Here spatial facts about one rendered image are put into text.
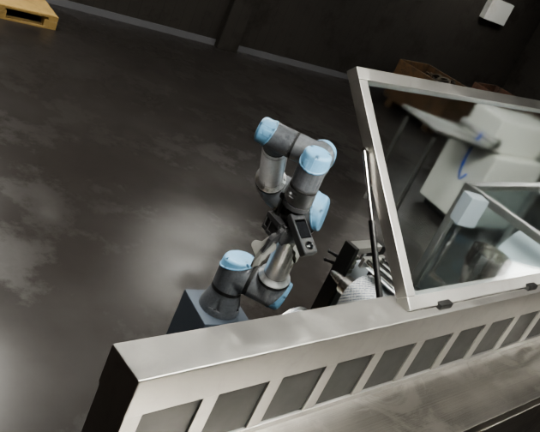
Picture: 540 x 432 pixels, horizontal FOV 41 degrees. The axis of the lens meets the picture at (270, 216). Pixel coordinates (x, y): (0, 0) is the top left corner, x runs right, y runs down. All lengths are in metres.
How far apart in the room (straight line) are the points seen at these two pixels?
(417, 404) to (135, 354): 0.81
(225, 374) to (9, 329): 2.58
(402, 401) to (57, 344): 2.29
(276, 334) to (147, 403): 0.28
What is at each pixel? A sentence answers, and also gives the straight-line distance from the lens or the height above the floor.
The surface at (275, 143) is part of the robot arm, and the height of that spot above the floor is 1.72.
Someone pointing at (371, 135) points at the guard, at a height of 1.92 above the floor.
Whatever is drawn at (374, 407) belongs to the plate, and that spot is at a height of 1.44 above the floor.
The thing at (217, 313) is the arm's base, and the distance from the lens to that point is 2.61.
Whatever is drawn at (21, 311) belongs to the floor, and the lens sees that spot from 3.82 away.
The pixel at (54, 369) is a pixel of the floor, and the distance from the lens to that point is 3.55.
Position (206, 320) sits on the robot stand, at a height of 0.90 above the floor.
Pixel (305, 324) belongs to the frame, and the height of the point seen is 1.65.
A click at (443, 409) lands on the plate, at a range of 1.77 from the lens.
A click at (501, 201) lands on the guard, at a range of 2.03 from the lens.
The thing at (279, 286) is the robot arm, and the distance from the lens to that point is 2.50.
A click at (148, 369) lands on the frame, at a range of 1.10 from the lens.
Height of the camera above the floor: 2.35
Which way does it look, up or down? 25 degrees down
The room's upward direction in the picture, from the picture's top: 25 degrees clockwise
